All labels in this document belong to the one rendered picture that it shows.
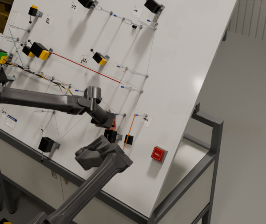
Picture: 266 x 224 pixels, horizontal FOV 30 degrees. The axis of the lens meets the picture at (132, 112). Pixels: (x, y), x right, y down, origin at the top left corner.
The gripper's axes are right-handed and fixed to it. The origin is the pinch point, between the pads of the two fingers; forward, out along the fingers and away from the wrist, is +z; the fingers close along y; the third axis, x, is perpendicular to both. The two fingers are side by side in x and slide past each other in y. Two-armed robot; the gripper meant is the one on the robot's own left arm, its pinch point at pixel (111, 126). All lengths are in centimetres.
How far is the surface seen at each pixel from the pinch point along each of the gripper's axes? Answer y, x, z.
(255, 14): 43, -212, 217
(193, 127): 39, -67, 165
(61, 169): 28.0, 21.9, 16.6
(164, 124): -21.8, -8.0, 4.4
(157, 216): -22.0, 26.8, 30.7
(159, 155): -24.2, 5.6, 6.5
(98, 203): 12.1, 29.7, 34.1
